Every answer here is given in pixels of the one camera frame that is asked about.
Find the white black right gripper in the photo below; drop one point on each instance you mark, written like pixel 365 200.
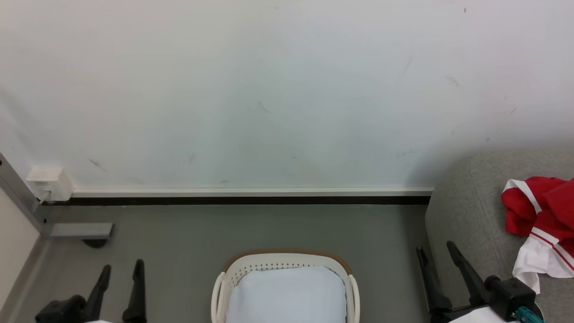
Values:
pixel 471 315

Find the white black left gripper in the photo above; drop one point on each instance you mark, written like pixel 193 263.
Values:
pixel 60 310

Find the red white striped clothing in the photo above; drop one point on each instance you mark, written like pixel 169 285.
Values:
pixel 542 215

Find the white laundry basket brown rim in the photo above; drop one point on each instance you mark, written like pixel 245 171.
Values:
pixel 287 260

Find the grey fabric sofa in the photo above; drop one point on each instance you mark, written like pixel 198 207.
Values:
pixel 475 215

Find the beige partition panel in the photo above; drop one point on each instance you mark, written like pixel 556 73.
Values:
pixel 13 242

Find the pale blue cloth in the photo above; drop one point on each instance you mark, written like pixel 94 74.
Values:
pixel 287 296

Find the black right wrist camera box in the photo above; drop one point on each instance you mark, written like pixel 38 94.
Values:
pixel 511 296

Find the grey metal frame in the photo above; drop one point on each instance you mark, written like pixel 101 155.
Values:
pixel 67 229

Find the white wall socket box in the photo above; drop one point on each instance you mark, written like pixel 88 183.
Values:
pixel 49 183

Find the white wall baseboard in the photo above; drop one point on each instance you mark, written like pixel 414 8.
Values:
pixel 251 195

